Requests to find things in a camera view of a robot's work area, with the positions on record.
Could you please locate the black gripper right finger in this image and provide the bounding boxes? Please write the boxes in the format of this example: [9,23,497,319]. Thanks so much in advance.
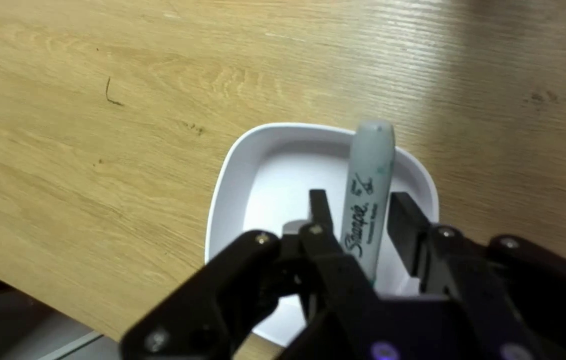
[386,191,566,360]

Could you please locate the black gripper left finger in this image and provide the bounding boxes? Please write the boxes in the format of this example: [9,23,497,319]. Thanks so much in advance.
[117,189,390,360]

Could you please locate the green capped grey marker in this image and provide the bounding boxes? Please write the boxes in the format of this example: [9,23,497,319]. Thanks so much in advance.
[338,118,398,284]

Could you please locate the white bowl with lemon print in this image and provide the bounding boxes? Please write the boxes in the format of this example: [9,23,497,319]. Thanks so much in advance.
[201,120,442,350]

